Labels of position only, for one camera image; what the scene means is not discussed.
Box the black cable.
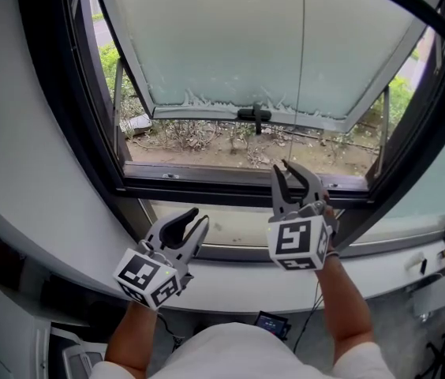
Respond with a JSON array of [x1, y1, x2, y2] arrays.
[[154, 311, 187, 355], [292, 277, 327, 354]]

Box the white cabinet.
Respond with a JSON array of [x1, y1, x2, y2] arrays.
[[0, 278, 54, 379]]

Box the white paper roll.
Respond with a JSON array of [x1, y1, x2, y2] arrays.
[[403, 251, 426, 270]]

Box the person's right forearm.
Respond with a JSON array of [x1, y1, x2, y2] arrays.
[[315, 253, 376, 362]]

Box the black window frame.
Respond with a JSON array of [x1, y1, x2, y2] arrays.
[[17, 0, 445, 261]]

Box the black roller blind bar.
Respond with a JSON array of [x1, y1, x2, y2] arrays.
[[56, 0, 445, 49]]

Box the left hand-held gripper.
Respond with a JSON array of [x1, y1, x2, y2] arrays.
[[111, 206, 211, 313]]

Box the frosted glass window sash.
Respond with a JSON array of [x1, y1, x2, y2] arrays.
[[95, 0, 431, 134]]

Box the person's right hand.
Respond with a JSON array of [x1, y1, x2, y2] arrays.
[[318, 189, 341, 251]]

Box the black window handle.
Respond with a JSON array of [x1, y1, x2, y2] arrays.
[[237, 103, 273, 136]]

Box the small black screen device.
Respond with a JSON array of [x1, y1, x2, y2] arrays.
[[254, 310, 292, 342]]

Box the person's left forearm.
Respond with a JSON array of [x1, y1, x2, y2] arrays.
[[106, 300, 161, 375]]

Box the pale green roller blind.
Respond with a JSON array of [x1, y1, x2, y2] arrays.
[[347, 124, 445, 249]]

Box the white desk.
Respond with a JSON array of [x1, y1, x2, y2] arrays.
[[407, 266, 445, 324]]

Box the white window sill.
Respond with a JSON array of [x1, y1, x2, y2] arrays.
[[0, 183, 445, 316]]

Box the thin blind pull cord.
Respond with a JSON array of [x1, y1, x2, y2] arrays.
[[287, 0, 306, 165]]

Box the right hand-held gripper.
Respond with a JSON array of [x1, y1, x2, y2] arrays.
[[265, 158, 338, 272]]

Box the person's white shirt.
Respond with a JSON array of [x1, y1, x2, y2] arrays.
[[88, 321, 398, 379]]

